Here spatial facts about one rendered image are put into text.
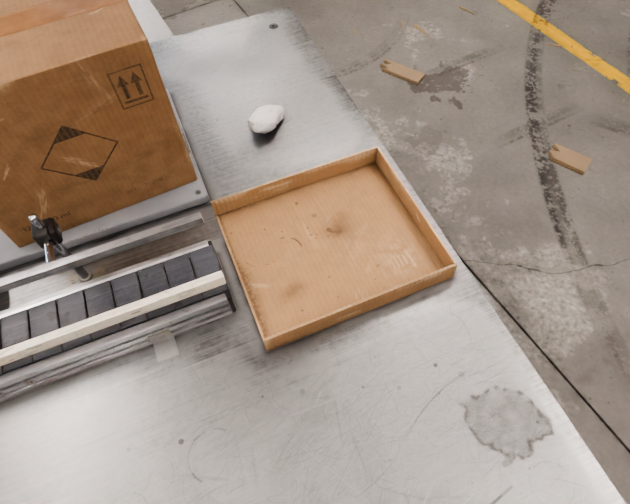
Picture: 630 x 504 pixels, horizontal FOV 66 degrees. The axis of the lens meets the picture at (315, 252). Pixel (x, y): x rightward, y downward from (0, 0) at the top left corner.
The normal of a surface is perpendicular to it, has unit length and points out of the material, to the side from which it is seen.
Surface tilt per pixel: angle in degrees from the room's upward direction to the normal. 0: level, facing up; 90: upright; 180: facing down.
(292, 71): 0
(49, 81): 90
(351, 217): 0
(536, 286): 0
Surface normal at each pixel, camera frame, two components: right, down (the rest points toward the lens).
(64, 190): 0.45, 0.75
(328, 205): -0.03, -0.53
